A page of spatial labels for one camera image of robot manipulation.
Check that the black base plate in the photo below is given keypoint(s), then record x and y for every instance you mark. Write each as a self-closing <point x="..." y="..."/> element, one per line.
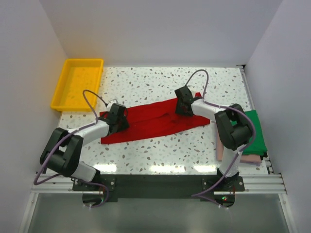
<point x="160" y="186"/>

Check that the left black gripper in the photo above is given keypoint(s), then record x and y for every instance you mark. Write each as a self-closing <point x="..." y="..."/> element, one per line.
<point x="125" y="126"/>

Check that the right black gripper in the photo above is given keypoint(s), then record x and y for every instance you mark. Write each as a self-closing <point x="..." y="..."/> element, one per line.
<point x="179" y="110"/>

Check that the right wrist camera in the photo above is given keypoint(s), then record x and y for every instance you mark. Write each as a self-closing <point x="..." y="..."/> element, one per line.
<point x="193" y="91"/>

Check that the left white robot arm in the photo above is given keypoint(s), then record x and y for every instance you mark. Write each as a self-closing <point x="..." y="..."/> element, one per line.
<point x="63" y="149"/>

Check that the red t shirt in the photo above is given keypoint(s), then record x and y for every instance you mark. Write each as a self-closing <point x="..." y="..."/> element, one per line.
<point x="154" y="120"/>

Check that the yellow plastic bin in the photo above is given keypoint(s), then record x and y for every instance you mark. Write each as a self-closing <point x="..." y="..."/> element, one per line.
<point x="77" y="75"/>

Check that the aluminium frame rail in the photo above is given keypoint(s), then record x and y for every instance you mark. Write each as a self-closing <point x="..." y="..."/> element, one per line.
<point x="253" y="184"/>

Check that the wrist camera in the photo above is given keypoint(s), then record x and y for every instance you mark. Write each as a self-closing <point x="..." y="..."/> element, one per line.
<point x="193" y="91"/>
<point x="113" y="101"/>

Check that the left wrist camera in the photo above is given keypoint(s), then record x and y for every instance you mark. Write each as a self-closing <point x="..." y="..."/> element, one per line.
<point x="113" y="101"/>

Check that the pink folded t shirt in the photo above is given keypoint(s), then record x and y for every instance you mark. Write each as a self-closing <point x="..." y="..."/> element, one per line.
<point x="251" y="159"/>

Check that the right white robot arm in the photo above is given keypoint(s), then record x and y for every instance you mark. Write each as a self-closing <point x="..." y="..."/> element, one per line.
<point x="234" y="128"/>

